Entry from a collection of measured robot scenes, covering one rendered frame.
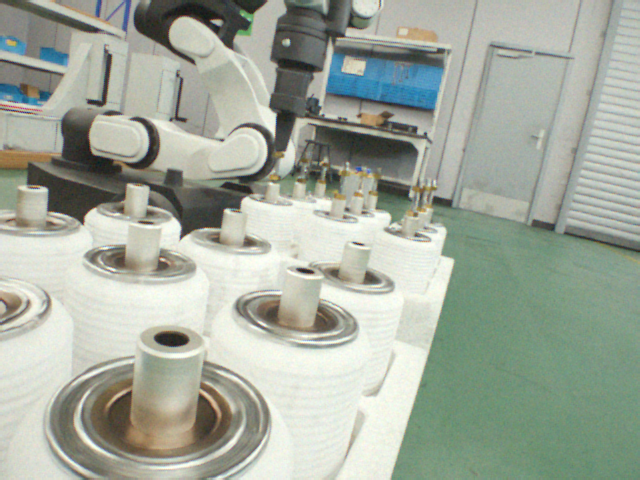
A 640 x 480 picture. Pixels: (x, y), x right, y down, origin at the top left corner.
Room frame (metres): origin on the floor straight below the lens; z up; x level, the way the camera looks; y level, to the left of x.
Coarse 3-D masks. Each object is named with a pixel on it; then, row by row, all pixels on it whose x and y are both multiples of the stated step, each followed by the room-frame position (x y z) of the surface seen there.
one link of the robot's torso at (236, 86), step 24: (192, 24) 1.08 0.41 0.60; (192, 48) 1.08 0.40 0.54; (216, 48) 1.07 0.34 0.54; (240, 48) 1.22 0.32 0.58; (216, 72) 1.07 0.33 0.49; (240, 72) 1.07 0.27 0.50; (216, 96) 1.09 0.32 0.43; (240, 96) 1.07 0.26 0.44; (264, 96) 1.16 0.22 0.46; (240, 120) 1.07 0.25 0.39; (264, 120) 1.05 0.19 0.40; (264, 168) 1.03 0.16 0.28; (288, 168) 1.12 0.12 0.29
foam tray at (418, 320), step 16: (288, 256) 0.66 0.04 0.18; (448, 272) 0.78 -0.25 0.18; (432, 288) 0.64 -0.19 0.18; (416, 304) 0.57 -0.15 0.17; (432, 304) 0.56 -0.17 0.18; (400, 320) 0.57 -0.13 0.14; (416, 320) 0.56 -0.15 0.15; (432, 320) 0.56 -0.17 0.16; (400, 336) 0.57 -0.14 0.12; (416, 336) 0.56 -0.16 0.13; (432, 336) 0.56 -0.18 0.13
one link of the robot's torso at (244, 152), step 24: (144, 120) 1.14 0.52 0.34; (168, 144) 1.13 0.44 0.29; (192, 144) 1.11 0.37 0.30; (216, 144) 1.09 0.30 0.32; (240, 144) 1.01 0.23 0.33; (264, 144) 1.01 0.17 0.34; (144, 168) 1.15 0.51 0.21; (192, 168) 1.10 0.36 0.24; (216, 168) 1.03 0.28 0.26; (240, 168) 1.01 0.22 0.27
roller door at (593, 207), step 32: (608, 32) 5.06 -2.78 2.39; (608, 64) 5.04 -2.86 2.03; (608, 96) 5.05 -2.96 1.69; (608, 128) 5.02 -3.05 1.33; (576, 160) 5.06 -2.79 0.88; (608, 160) 4.99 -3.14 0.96; (576, 192) 5.07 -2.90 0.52; (608, 192) 4.97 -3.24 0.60; (576, 224) 5.03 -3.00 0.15; (608, 224) 4.93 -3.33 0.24
